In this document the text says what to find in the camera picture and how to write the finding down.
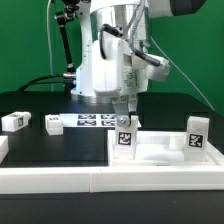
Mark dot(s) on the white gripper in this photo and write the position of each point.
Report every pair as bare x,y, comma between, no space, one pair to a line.
116,76

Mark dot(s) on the white square table top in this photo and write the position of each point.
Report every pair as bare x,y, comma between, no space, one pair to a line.
156,148

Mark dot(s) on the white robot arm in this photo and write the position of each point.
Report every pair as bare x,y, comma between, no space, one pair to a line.
127,20

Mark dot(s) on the sheet with fiducial markers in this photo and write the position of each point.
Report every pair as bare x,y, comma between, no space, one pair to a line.
87,120

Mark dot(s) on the white U-shaped obstacle fence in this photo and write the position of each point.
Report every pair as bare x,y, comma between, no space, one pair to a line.
109,179

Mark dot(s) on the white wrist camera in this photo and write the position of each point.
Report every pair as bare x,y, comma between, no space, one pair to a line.
158,73

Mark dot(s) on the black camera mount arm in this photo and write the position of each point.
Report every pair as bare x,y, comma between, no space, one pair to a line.
62,18

